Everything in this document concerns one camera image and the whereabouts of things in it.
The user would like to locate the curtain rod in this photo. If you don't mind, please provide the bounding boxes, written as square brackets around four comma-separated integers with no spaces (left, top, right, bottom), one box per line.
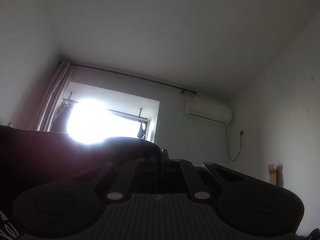
[71,63,197,95]

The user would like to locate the pink curtain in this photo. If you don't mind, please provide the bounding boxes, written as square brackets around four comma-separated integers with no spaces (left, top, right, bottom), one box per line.
[33,61,74,132]

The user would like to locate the black power cable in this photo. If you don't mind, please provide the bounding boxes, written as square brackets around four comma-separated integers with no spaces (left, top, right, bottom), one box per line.
[225,124,246,162]

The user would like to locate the hanging dark clothes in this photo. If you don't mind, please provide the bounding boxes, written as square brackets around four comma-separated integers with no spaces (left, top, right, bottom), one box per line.
[137,122,148,139]

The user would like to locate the white air conditioner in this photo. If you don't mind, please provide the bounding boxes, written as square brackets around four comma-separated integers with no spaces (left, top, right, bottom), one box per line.
[185,96,232,125]

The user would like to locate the cardboard piece on wall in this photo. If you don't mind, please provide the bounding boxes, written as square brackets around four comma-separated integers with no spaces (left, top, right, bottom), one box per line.
[268,164,278,185]

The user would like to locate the black garment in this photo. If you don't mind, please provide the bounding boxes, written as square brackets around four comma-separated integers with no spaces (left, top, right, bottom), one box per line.
[0,125,163,240]

